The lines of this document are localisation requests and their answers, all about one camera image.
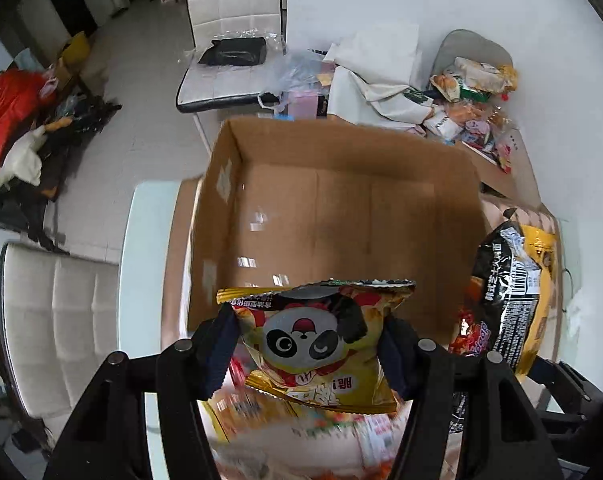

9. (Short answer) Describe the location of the clear plastic bag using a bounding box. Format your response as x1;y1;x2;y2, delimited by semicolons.
257;49;335;117

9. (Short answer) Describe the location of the red bag on floor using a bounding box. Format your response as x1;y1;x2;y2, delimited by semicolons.
0;68;58;166

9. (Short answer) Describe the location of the white canvas tote bag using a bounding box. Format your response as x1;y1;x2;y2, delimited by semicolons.
323;22;434;130

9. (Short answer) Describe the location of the black yellow snack bag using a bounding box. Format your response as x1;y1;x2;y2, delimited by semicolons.
449;220;556;378

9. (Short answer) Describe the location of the pink box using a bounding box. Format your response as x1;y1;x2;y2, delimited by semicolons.
286;89;320;119

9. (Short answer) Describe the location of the yellow panda snack bag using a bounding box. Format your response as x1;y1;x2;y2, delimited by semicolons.
217;280;415;415

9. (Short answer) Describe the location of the yellow orange snack bag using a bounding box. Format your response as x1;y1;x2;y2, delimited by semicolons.
198;387;411;479

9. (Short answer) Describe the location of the white chair near table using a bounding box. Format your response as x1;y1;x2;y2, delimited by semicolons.
0;243;118;418

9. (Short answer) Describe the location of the black bag on chair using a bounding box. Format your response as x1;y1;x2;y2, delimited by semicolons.
198;37;267;67

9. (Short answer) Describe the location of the open cardboard box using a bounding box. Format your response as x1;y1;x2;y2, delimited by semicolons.
160;115;543;351

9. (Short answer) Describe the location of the white goose plush toy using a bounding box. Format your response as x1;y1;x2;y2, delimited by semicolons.
0;116;73;188

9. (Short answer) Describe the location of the white chair far side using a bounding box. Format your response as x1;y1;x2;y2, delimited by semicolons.
174;0;287;114

